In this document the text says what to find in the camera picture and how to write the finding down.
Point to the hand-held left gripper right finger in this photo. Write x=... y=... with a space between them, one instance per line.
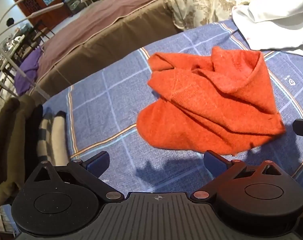
x=212 y=159

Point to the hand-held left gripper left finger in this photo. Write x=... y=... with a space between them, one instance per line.
x=99 y=162

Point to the orange knit sweater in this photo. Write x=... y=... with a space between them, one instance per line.
x=206 y=105

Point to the pale grey cloth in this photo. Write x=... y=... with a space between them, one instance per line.
x=58 y=137

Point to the grey striped cloth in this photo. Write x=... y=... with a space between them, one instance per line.
x=45 y=135

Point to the blue plaid blanket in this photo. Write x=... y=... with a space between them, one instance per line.
x=111 y=100

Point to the black cloth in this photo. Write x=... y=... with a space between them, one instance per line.
x=34 y=135

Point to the olive green garment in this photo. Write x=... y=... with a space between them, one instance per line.
x=9 y=140

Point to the white garment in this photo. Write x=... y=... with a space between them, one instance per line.
x=279 y=15

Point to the purple cloth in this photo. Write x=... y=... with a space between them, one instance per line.
x=27 y=70

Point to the mauve bedspread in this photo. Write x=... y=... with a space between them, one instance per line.
x=96 y=22

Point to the beige floral quilt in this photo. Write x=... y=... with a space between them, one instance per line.
x=204 y=0

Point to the wooden lattice cabinet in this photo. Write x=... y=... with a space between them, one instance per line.
x=31 y=0

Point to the white metal rack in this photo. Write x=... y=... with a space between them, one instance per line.
x=9 y=10

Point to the round black wall fixture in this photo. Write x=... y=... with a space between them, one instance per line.
x=9 y=21

